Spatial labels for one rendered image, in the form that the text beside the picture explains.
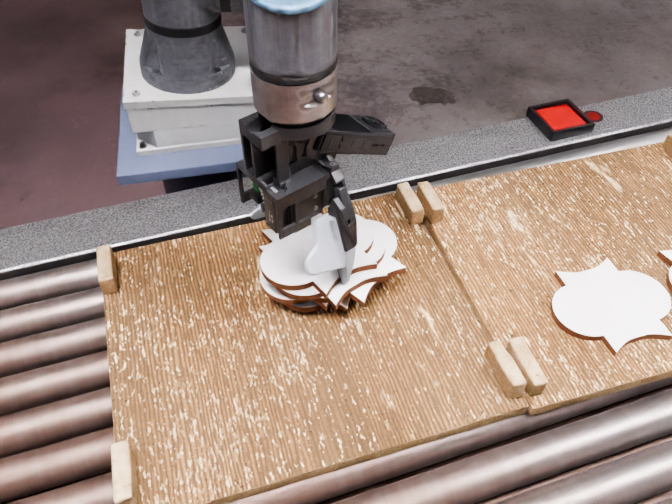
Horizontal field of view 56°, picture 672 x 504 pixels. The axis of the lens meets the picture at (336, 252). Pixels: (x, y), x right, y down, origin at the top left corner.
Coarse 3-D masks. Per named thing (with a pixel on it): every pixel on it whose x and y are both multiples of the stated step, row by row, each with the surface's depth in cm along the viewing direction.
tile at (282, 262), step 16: (368, 224) 75; (272, 240) 73; (288, 240) 73; (304, 240) 73; (368, 240) 73; (272, 256) 71; (288, 256) 71; (304, 256) 71; (368, 256) 71; (272, 272) 70; (288, 272) 70; (304, 272) 70; (336, 272) 70; (352, 272) 70; (288, 288) 69; (304, 288) 69; (320, 288) 68
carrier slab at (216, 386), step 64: (128, 256) 79; (192, 256) 79; (256, 256) 79; (128, 320) 72; (192, 320) 72; (256, 320) 72; (320, 320) 72; (384, 320) 72; (448, 320) 72; (128, 384) 67; (192, 384) 67; (256, 384) 67; (320, 384) 67; (384, 384) 67; (448, 384) 67; (192, 448) 62; (256, 448) 62; (320, 448) 62; (384, 448) 62
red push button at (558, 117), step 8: (544, 112) 102; (552, 112) 102; (560, 112) 102; (568, 112) 102; (552, 120) 100; (560, 120) 100; (568, 120) 100; (576, 120) 100; (552, 128) 99; (560, 128) 99
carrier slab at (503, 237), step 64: (448, 192) 88; (512, 192) 88; (576, 192) 88; (640, 192) 88; (448, 256) 79; (512, 256) 79; (576, 256) 79; (640, 256) 79; (512, 320) 72; (576, 384) 67; (640, 384) 68
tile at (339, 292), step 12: (372, 228) 76; (384, 240) 74; (372, 252) 73; (384, 252) 74; (360, 276) 71; (372, 276) 71; (384, 276) 71; (276, 288) 71; (312, 288) 69; (336, 288) 69; (348, 288) 69; (336, 300) 68
